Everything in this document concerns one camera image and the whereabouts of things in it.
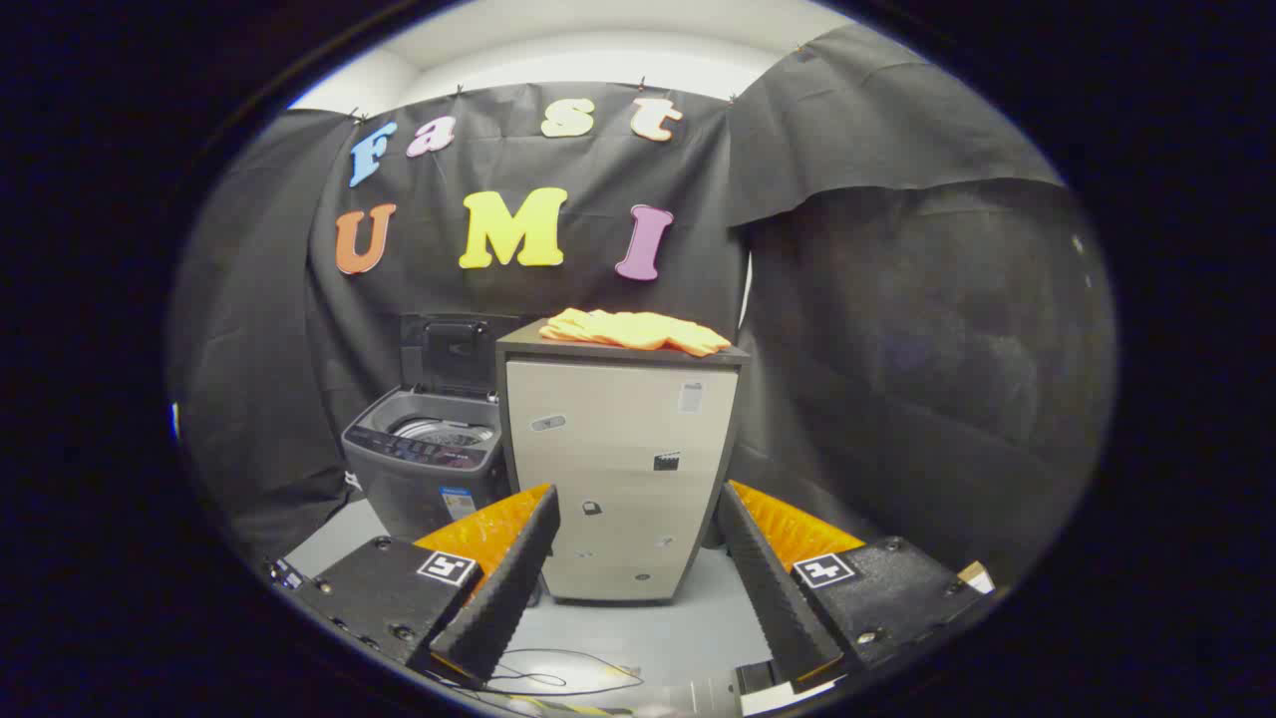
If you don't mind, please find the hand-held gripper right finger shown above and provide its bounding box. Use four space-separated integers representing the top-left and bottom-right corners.
716 481 998 696

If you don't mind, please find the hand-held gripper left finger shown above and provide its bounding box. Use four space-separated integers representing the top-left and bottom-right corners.
289 484 561 689

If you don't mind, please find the grey washing machine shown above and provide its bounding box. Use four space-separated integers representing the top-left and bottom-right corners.
341 387 511 541

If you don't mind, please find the orange polo shirt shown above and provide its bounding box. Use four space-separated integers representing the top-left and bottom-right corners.
539 308 734 358

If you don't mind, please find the beige cabinet with dark top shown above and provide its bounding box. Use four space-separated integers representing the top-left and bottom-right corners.
495 321 751 606

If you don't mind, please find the thin black floor cable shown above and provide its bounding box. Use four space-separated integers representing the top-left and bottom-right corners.
478 648 644 699

